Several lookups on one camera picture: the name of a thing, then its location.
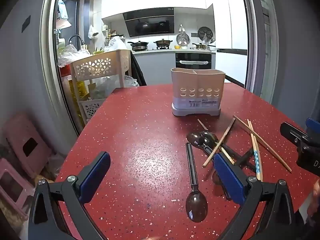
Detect person's right forearm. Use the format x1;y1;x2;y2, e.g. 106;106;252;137
312;180;320;207

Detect hanging blue white bags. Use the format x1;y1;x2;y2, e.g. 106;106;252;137
56;0;72;30

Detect black built-in oven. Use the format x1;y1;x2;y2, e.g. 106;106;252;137
175;52;216;70

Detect plain wooden chopstick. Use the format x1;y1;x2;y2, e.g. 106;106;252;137
249;120;263;182
233;115;292;173

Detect beige utensil holder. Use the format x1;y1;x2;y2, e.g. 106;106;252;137
171;67;226;117

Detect clear plastic bags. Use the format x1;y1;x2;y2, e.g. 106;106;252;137
58;44;90;67

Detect pink plastic stool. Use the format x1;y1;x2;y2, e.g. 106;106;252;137
5;112;53;178
0;159;35;220

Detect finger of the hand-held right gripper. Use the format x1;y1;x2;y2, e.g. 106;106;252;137
305;117;320;143
280;122;309;147

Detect grey base cabinet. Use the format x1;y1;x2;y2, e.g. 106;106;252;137
132;52;176;86

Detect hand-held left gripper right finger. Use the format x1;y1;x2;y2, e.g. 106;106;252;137
214;153;297;240

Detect round dark perforated tray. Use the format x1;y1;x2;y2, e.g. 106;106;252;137
197;27;213;40

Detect black range hood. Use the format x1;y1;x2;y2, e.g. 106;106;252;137
122;7;175;37

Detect black wok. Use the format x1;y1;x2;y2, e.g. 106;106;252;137
127;41;148;51

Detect beige perforated storage cart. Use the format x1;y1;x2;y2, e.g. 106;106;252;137
69;50;132;128

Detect white tall cabinet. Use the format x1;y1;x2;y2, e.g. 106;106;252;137
202;0;248;85

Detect yellow patterned wooden chopstick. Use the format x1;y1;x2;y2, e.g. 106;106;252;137
197;119;236;165

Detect black kitchen faucet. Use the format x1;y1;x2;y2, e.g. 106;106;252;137
68;35;84;52

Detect dark wall switch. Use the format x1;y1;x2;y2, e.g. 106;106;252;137
21;15;31;32

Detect small steel saucepan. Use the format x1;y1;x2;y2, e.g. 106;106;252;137
192;43;216;50

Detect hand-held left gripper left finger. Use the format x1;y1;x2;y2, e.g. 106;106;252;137
28;151;111;240

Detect dark brown wooden chopstick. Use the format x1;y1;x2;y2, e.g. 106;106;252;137
202;118;236;168

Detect hanging white plastic bag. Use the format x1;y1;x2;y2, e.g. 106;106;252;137
87;24;98;39

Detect dark lidded cooking pot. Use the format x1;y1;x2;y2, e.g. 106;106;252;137
153;39;173;48

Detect round metal steamer rack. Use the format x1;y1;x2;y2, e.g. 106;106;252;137
176;33;190;48

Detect yellow oil bottle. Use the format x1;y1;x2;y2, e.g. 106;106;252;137
70;79;89;100

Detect grey sliding door frame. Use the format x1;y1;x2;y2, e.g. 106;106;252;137
40;0;279;135

